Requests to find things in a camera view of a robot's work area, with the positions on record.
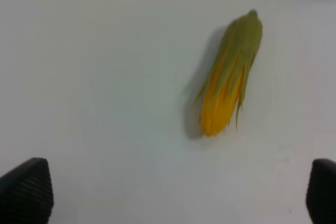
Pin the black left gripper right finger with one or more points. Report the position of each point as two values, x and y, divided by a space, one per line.
320 197

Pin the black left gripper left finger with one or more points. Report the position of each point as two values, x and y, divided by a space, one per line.
26 193

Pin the corn cob with green husk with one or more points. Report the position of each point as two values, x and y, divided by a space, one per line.
224 88

